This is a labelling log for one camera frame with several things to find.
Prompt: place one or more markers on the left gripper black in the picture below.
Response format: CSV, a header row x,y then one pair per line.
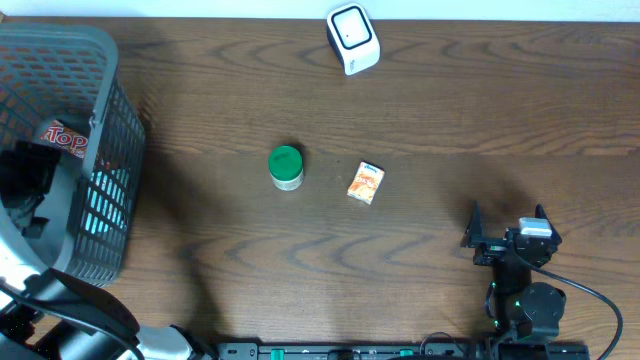
x,y
29,160

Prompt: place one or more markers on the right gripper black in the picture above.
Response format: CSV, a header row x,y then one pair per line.
x,y
473,237

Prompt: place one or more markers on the red Top snack bar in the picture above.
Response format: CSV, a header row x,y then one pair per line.
x,y
62,137

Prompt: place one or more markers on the light blue wipes pack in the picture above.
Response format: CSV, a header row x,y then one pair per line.
x,y
106,198

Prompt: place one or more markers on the small orange carton box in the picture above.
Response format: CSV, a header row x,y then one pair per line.
x,y
366,182

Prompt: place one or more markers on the green lid jar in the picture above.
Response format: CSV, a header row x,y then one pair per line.
x,y
286,168

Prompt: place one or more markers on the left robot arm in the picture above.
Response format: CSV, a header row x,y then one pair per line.
x,y
50,314

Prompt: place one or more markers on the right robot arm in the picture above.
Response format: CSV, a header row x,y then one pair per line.
x,y
526,313

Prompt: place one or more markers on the white barcode scanner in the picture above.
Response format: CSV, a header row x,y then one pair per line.
x,y
353,38

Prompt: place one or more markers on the grey plastic mesh basket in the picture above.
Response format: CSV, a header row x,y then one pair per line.
x,y
70,73

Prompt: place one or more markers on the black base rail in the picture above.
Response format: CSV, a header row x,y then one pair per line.
x,y
438,348

